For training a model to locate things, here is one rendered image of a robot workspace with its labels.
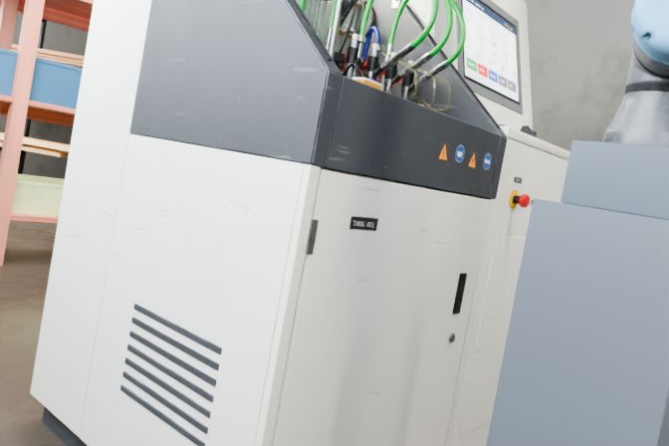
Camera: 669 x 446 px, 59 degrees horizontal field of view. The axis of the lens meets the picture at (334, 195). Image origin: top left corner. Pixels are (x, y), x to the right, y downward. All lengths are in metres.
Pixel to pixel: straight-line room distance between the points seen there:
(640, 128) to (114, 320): 1.11
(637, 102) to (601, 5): 2.51
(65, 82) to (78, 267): 2.10
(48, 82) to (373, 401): 2.71
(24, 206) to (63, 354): 2.02
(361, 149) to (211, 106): 0.32
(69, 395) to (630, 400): 1.23
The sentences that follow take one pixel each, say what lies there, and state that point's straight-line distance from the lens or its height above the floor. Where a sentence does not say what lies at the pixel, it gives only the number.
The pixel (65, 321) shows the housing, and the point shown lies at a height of 0.30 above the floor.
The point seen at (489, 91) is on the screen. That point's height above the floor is 1.13.
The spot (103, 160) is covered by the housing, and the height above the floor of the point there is 0.72.
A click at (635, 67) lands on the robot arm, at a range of 1.04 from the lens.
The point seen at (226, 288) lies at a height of 0.54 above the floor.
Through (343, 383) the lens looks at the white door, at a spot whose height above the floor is 0.39.
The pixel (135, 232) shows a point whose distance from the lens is 1.38.
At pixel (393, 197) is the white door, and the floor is 0.76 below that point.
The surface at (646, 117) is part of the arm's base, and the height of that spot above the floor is 0.94.
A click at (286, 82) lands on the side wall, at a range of 1.07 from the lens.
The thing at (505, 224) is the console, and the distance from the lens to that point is 1.65.
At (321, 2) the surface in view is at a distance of 1.75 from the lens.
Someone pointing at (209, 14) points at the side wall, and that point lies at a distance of 1.29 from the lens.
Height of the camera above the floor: 0.78
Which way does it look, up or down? 2 degrees down
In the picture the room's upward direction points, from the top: 10 degrees clockwise
